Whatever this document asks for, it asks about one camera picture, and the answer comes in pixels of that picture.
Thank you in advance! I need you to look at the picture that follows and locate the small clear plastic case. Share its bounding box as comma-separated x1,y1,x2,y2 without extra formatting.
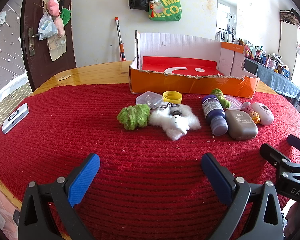
136,92,163,108

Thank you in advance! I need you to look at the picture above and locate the green plush toy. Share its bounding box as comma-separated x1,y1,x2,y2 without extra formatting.
59,8,72,27

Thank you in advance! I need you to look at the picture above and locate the white pink mini camera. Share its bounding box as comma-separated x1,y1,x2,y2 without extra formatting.
251,102,275,126

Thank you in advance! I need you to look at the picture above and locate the dark patterned bag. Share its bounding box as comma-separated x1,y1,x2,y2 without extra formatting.
280,9,300,28

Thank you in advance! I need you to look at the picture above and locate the pink plush toy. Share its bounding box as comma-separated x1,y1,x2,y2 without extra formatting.
47,0,65,37

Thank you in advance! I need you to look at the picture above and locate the wall mirror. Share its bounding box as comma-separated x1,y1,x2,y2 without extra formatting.
216,0,238,43

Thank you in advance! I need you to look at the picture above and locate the taupe eyeshadow case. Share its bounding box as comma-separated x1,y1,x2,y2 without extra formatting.
225,110,259,140

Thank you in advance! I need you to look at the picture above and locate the orange cardboard box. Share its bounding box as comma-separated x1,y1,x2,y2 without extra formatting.
129,30,260,99

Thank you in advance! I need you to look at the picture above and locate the purple plastic bottle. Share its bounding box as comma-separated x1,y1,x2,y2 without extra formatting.
202,95,229,136

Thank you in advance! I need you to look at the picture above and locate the metal door handle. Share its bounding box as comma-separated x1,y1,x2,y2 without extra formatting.
28,27,44,56

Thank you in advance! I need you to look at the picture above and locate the red knitted mat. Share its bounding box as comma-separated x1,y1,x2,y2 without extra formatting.
0,83,300,240

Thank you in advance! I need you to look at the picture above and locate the white portable router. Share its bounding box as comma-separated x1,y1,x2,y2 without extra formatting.
2,103,29,134

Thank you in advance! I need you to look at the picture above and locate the clear plastic bag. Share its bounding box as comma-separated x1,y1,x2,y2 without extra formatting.
37,11,58,40

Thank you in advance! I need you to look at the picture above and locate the orange grey mop handle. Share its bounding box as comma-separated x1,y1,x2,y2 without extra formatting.
115,17,127,62

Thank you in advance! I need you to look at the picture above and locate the small pink figure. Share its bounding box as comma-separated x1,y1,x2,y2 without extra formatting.
241,102,254,114

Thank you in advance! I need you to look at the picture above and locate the large green fuzzy scrunchie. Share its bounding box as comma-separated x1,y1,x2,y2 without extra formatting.
117,103,151,130

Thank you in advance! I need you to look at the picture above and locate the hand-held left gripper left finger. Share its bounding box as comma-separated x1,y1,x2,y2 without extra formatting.
18,153,101,240

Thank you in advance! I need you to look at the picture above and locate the clear round container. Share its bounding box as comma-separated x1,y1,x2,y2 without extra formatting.
224,94,243,111

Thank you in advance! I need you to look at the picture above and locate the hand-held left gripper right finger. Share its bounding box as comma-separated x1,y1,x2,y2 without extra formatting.
201,152,283,240

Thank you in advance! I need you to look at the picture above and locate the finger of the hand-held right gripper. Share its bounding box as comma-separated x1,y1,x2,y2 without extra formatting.
259,143,292,173
287,134,300,152

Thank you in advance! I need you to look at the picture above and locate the beige hanging organizer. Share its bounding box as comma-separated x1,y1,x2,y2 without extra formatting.
46,35,67,62

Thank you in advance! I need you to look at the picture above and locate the dresser with blue cloth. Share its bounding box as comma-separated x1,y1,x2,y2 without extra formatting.
244,57,300,105

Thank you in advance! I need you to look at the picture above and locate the yellow bottle cap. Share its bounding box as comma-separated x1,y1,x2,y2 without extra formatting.
162,90,183,104

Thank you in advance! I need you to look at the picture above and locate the small green fuzzy scrunchie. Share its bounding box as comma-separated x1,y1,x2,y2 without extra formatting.
210,88,231,109

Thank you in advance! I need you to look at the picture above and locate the dark brown door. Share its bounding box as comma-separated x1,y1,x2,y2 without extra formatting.
21,0,77,92

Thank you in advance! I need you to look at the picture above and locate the white fluffy bunny scrunchie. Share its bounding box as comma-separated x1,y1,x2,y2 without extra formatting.
149,102,201,140

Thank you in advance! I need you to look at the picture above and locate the small yellow figure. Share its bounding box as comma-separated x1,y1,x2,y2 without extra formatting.
249,112,261,125

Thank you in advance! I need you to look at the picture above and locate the row of cosmetics bottles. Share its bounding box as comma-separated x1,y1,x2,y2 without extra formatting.
237,37,290,77

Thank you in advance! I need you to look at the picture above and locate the green tote bag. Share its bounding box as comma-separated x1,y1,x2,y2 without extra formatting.
148,0,182,21

